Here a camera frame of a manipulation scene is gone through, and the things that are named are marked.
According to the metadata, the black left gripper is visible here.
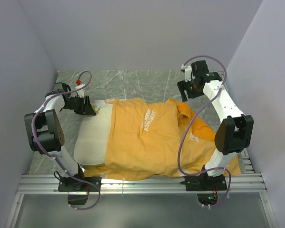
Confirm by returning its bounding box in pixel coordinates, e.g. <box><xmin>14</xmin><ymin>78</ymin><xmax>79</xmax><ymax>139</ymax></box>
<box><xmin>63</xmin><ymin>95</ymin><xmax>96</xmax><ymax>115</ymax></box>

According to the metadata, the cream quilted pillow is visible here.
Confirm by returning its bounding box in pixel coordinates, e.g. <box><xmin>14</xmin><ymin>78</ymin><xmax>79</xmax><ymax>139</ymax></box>
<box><xmin>74</xmin><ymin>100</ymin><xmax>113</xmax><ymax>167</ymax></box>

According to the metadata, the orange pillowcase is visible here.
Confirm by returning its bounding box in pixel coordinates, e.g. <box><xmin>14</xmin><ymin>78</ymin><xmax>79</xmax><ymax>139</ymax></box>
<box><xmin>84</xmin><ymin>97</ymin><xmax>242</xmax><ymax>181</ymax></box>

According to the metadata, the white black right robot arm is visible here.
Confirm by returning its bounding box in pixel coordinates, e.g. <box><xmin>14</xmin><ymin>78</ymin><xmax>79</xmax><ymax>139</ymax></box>
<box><xmin>177</xmin><ymin>60</ymin><xmax>254</xmax><ymax>190</ymax></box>

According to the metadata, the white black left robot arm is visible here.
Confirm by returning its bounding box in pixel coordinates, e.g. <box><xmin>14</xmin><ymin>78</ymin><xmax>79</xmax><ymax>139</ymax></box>
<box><xmin>24</xmin><ymin>83</ymin><xmax>96</xmax><ymax>191</ymax></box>

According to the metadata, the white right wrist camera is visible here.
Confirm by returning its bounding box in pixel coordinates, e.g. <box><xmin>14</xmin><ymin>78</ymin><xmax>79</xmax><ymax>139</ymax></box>
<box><xmin>181</xmin><ymin>64</ymin><xmax>192</xmax><ymax>82</ymax></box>

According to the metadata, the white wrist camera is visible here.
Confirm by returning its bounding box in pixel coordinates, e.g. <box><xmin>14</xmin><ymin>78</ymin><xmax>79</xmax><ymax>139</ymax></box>
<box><xmin>75</xmin><ymin>79</ymin><xmax>88</xmax><ymax>98</ymax></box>
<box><xmin>181</xmin><ymin>64</ymin><xmax>192</xmax><ymax>82</ymax></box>

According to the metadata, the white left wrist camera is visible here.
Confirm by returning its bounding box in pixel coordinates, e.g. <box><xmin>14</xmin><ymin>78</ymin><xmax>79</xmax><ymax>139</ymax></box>
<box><xmin>75</xmin><ymin>79</ymin><xmax>88</xmax><ymax>98</ymax></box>

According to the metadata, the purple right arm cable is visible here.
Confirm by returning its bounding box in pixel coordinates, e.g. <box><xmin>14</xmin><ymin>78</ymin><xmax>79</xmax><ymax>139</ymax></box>
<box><xmin>177</xmin><ymin>55</ymin><xmax>231</xmax><ymax>209</ymax></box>

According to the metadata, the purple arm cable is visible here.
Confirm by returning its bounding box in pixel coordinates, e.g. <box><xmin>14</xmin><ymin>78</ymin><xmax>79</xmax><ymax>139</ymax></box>
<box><xmin>30</xmin><ymin>70</ymin><xmax>102</xmax><ymax>211</ymax></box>
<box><xmin>177</xmin><ymin>55</ymin><xmax>231</xmax><ymax>209</ymax></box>

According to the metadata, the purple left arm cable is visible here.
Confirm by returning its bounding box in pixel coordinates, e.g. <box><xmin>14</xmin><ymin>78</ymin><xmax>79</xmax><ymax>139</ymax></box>
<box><xmin>30</xmin><ymin>70</ymin><xmax>102</xmax><ymax>211</ymax></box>

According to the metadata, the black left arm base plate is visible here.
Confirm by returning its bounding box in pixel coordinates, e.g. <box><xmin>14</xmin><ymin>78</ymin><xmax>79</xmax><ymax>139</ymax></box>
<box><xmin>54</xmin><ymin>171</ymin><xmax>102</xmax><ymax>192</ymax></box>

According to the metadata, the aluminium side rail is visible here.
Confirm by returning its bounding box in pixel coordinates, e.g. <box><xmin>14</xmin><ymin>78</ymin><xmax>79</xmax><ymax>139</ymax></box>
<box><xmin>213</xmin><ymin>79</ymin><xmax>254</xmax><ymax>172</ymax></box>

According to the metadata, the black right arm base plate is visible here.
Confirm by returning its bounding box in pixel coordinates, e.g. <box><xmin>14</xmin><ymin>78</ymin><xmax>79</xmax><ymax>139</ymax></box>
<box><xmin>180</xmin><ymin>173</ymin><xmax>227</xmax><ymax>191</ymax></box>

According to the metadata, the aluminium front rail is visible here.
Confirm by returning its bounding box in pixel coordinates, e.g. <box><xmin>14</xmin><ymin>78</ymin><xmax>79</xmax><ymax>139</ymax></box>
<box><xmin>16</xmin><ymin>173</ymin><xmax>267</xmax><ymax>194</ymax></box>

